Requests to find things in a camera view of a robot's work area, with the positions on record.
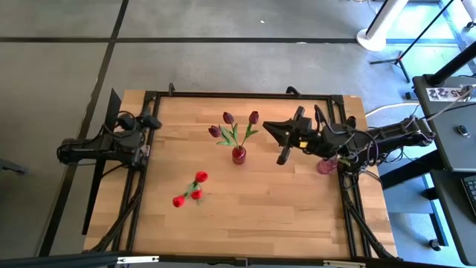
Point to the small white box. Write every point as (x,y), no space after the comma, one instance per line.
(411,95)

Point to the black caster wheel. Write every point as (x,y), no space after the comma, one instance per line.
(434,244)

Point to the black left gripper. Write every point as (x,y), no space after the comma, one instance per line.
(133,124)

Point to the black aluminium table frame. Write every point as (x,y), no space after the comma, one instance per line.
(223,95)

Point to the thick black pole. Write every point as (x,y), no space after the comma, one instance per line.
(453,65)

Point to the black side panel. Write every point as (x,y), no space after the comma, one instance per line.
(114,104)

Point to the dark grey floor object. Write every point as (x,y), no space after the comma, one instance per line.
(11,166)

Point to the white printed label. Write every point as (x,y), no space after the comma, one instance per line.
(442,94)

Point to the pink ribbed glass vase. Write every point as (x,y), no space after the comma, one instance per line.
(325,167)

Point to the red ribbed glass vase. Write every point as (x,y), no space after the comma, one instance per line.
(238,155)

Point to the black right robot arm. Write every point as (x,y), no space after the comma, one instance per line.
(390,134)

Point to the black overhead beam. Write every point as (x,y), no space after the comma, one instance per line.
(56,260)

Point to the silver metal bracket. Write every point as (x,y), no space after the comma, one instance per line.
(344,264)
(137,259)

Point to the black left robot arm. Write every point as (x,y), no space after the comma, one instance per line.
(93,149)

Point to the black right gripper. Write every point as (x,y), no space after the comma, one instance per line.
(305,136)

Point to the green tulip stem foreground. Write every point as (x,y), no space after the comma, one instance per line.
(196,194)

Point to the black pole white base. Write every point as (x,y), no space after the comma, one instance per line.
(370,41)

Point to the bright red artificial tulip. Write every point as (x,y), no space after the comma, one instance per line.
(201,176)
(179,201)

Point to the black keyboard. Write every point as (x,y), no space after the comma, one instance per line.
(471,193)

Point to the dark grey desk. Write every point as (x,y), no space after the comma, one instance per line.
(450,149)

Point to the small black key fob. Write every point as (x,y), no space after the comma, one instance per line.
(463,130)

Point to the black tripod stand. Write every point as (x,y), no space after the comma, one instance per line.
(399,58)

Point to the white stand leg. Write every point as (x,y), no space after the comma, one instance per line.
(468,5)

